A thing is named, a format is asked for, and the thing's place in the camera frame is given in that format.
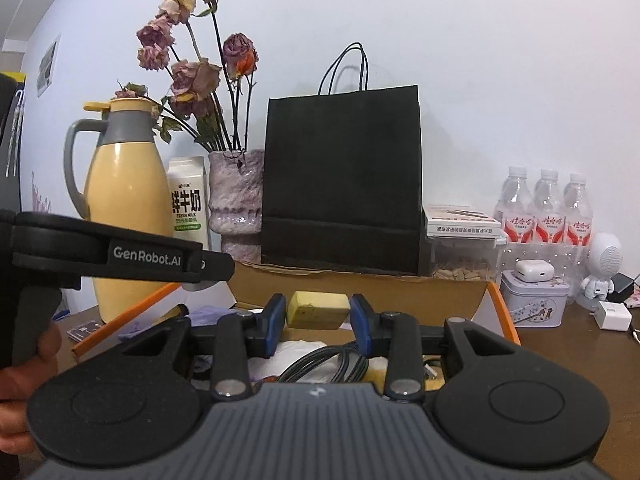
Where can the clear water bottle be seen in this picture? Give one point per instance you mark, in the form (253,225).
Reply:
(580,215)
(549,210)
(515,210)

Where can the white earbuds case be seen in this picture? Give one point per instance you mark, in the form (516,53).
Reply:
(534,270)

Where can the yellow thermos jug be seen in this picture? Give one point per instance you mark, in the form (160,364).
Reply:
(127,180)

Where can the patterned tin box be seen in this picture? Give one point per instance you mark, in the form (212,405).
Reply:
(532,305)

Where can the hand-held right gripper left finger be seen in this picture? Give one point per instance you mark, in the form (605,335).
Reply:
(274,322)

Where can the person's left hand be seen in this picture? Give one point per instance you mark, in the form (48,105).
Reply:
(12,400)

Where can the black paper bag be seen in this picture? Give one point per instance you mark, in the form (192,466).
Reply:
(345,175)

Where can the white milk carton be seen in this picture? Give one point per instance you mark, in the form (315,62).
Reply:
(187,200)

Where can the black tall cabinet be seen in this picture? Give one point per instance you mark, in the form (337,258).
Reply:
(7,135)

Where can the white charger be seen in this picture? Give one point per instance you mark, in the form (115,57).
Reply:
(612,316)

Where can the white flat box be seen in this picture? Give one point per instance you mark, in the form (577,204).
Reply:
(460,220)

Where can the dried rose bouquet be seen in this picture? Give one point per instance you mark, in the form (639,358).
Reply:
(197,75)

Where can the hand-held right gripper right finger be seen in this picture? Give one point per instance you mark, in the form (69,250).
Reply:
(360,325)

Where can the cardboard box with orange edge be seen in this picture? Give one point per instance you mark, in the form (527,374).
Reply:
(400,295)

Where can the yellow sponge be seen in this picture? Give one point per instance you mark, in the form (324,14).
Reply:
(317,310)

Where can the black power adapter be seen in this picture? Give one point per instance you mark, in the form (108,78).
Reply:
(622,287)

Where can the clear seed container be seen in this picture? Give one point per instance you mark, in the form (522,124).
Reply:
(465,272)

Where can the white robot speaker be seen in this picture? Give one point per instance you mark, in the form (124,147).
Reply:
(605,255)

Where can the pink patterned pouch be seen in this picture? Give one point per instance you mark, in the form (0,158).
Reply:
(635,297)

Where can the purple ceramic vase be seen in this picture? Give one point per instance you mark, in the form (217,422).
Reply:
(235,195)

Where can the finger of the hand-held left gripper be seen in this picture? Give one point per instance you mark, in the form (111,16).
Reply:
(217,267)

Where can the wall picture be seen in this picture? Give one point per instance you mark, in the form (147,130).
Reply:
(48,65)

